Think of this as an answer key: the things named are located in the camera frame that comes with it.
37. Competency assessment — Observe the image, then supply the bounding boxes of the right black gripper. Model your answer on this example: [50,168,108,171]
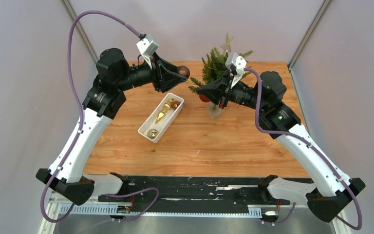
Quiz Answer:
[197,70,267,112]

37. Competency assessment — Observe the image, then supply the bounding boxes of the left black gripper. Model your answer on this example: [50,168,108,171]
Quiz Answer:
[116,52,187,94]

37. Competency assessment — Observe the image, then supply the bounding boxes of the red glitter ball ornament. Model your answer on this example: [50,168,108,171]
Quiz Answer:
[199,94,210,103]

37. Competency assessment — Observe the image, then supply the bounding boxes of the dark brown ball ornament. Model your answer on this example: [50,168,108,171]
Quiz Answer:
[177,65,190,79]

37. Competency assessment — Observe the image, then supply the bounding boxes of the small green christmas tree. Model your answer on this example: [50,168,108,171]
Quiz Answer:
[188,47,253,120]

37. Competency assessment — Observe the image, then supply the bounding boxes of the silver star ornament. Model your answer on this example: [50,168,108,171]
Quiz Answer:
[220,32,234,54]

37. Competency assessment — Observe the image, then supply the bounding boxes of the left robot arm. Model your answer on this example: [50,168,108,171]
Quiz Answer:
[36,48,190,206]

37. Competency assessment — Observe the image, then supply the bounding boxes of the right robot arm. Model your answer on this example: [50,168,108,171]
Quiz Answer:
[196,71,365,230]

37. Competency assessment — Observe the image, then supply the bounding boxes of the gold finial ornament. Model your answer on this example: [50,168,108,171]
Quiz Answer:
[155,98,174,124]

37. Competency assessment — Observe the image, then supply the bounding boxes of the bronze ball ornament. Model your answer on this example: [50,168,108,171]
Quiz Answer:
[171,101,180,110]

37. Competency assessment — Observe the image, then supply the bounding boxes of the white ornament tray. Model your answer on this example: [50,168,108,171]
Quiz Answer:
[138,93,184,143]

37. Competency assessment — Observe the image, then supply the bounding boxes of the gold ball ornament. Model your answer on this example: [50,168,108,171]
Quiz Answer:
[147,128,159,140]

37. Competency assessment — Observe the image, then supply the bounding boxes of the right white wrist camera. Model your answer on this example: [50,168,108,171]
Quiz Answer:
[225,52,247,88]

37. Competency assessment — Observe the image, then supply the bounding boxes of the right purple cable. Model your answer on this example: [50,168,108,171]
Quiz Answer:
[243,67,363,231]

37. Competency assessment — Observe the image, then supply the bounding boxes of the purple cable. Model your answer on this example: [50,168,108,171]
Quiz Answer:
[39,10,160,224]
[243,67,363,231]

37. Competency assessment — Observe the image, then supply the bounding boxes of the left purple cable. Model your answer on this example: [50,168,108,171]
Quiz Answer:
[39,10,160,224]

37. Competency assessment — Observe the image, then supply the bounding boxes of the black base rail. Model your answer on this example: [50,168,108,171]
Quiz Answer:
[98,175,290,214]

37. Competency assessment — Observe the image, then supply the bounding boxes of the left aluminium frame post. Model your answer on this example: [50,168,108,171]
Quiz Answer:
[60,0,99,63]

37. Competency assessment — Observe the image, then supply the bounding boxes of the aluminium frame post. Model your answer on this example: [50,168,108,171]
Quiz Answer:
[60,0,99,63]
[287,0,333,71]

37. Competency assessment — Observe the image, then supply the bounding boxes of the right aluminium frame post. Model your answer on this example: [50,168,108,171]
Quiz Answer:
[287,0,333,71]

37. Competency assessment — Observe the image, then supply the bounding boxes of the white slotted cable duct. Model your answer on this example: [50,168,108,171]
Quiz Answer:
[59,204,262,218]

